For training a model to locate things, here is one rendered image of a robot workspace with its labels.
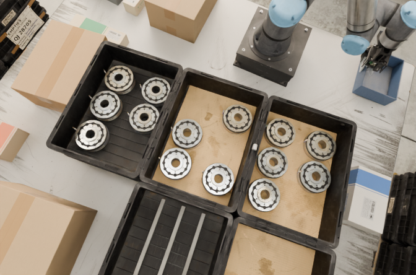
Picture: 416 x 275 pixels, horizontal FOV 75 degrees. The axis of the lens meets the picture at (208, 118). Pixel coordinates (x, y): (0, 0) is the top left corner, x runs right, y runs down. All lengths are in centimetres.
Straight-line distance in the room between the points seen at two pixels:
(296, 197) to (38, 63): 101
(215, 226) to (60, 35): 88
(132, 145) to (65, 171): 30
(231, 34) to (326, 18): 132
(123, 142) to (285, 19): 68
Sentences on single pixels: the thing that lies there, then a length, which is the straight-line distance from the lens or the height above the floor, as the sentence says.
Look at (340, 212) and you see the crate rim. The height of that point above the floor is 92.
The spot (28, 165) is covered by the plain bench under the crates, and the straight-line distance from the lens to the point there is 122.
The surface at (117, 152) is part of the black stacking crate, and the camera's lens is 97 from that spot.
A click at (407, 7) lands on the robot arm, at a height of 111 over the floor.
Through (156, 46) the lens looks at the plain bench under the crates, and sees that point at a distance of 126.
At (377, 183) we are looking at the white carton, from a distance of 116.
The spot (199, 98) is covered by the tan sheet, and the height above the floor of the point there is 83.
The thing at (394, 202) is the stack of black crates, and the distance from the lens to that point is 191.
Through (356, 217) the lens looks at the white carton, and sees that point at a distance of 110.
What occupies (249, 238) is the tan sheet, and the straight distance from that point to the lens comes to 93.
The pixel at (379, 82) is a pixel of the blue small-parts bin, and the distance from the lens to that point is 141.
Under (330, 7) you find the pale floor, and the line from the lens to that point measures 258.
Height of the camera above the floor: 174
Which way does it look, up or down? 71 degrees down
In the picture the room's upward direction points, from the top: 9 degrees clockwise
